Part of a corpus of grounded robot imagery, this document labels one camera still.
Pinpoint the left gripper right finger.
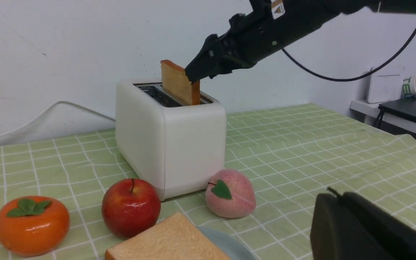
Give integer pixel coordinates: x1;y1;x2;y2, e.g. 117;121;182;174
341;192;416;260

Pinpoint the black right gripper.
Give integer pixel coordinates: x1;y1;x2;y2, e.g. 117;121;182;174
185;0;342;82

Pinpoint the light blue round plate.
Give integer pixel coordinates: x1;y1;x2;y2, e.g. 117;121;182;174
198;226;256;260

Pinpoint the red apple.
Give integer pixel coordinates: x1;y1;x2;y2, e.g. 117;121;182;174
102;179;161;240

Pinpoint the white paper cup green print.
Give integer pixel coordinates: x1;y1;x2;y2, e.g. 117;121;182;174
402;75;416;96

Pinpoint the white two-slot toaster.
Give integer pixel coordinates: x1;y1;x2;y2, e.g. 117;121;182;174
115;79;227;201

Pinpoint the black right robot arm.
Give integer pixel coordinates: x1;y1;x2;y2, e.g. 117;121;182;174
185;0;416;83

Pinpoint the black side table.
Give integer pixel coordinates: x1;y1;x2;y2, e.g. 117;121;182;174
373;97;416;128

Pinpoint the orange persimmon with green leaf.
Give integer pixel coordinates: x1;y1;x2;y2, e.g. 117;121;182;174
0;196;70;257

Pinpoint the white toaster power cord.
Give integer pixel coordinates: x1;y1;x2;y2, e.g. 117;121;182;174
0;101;116;149

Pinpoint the pink peach with leaf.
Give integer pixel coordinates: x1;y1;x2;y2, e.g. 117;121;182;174
205;169;256;218

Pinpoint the toast slice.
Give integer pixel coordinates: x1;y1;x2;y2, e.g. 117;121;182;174
160;60;201;105
104;213;230;260

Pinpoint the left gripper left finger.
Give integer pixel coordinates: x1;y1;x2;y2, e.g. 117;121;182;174
310;187;393;260

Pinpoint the green checkered tablecloth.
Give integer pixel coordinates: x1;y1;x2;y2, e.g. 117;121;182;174
0;104;416;260

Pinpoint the white box on side table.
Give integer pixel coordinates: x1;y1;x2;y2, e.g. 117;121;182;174
366;65;406;104

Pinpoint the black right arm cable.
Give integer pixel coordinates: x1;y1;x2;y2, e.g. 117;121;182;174
281;14;416;82

